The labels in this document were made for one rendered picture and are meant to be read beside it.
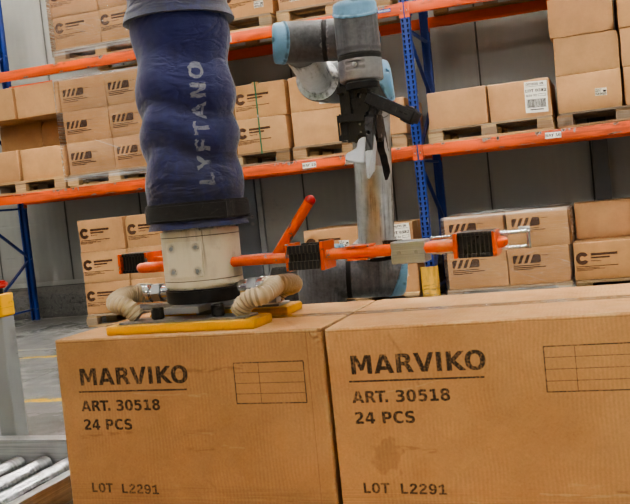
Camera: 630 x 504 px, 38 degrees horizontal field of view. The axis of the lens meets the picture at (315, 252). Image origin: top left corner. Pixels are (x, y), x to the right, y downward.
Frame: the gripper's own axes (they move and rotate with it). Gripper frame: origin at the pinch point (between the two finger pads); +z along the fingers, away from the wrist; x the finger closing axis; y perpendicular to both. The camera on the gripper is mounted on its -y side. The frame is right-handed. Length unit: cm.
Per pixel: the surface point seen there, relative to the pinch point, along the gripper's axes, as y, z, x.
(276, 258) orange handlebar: 23.3, 13.9, 3.4
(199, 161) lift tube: 35.9, -7.7, 8.8
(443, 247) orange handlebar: -12.0, 14.6, 3.6
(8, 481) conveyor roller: 112, 67, -16
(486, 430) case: -19, 48, 18
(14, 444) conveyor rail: 124, 62, -35
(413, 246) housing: -6.0, 13.9, 3.7
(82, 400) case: 65, 40, 17
